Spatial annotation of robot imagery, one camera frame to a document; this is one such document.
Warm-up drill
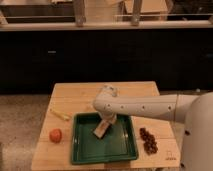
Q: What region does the wooden table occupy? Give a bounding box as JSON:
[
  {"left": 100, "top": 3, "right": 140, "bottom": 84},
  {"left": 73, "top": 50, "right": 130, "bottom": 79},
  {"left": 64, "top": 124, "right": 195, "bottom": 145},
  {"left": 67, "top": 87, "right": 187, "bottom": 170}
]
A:
[{"left": 31, "top": 83, "right": 180, "bottom": 171}]

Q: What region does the red tomato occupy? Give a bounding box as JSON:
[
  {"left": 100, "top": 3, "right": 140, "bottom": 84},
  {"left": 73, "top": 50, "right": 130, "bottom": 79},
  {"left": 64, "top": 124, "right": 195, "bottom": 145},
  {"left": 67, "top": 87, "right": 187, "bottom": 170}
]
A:
[{"left": 49, "top": 129, "right": 62, "bottom": 143}]

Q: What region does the wooden shelf rail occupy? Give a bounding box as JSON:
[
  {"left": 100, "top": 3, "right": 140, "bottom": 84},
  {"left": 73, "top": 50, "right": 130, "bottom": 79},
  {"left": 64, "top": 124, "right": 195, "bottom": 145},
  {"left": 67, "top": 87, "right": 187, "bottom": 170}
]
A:
[{"left": 0, "top": 20, "right": 213, "bottom": 31}]

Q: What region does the green plastic tray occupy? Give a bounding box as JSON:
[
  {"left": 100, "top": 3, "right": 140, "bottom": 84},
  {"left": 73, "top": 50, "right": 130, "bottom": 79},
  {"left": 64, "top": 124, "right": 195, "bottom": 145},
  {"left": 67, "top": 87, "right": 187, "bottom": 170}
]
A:
[{"left": 70, "top": 113, "right": 139, "bottom": 165}]

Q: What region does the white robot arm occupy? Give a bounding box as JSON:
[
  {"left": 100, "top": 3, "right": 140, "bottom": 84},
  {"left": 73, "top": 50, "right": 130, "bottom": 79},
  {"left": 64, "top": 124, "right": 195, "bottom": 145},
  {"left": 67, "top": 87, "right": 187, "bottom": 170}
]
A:
[{"left": 93, "top": 85, "right": 213, "bottom": 171}]

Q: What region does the wooden block eraser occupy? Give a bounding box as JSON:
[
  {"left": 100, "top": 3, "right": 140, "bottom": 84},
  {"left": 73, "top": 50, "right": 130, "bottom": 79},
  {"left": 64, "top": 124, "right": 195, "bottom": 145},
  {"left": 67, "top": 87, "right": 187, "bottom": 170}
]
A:
[{"left": 94, "top": 120, "right": 110, "bottom": 138}]

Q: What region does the yellow french fry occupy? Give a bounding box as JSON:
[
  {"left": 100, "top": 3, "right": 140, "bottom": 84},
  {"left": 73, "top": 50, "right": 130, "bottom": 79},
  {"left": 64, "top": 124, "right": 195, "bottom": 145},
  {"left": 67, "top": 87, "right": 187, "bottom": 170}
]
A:
[{"left": 50, "top": 109, "right": 71, "bottom": 121}]

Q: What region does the dark grape bunch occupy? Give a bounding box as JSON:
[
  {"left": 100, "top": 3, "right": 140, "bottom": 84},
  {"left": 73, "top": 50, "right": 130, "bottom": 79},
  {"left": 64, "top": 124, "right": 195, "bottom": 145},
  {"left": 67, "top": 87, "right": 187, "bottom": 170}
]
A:
[{"left": 140, "top": 128, "right": 158, "bottom": 155}]

